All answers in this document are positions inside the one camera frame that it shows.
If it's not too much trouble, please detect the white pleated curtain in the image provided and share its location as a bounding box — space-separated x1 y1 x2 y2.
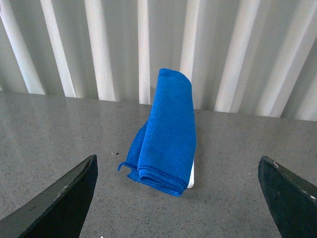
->
0 0 317 121

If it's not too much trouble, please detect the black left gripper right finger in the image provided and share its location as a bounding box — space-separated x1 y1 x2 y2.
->
258 156 317 238

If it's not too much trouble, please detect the blue microfiber cloth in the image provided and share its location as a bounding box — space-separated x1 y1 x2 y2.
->
119 68 196 197

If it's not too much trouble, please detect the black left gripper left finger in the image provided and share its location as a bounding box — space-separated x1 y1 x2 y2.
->
0 155 98 238

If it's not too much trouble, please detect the white rack with wooden bars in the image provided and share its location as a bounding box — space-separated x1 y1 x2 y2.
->
187 160 195 188

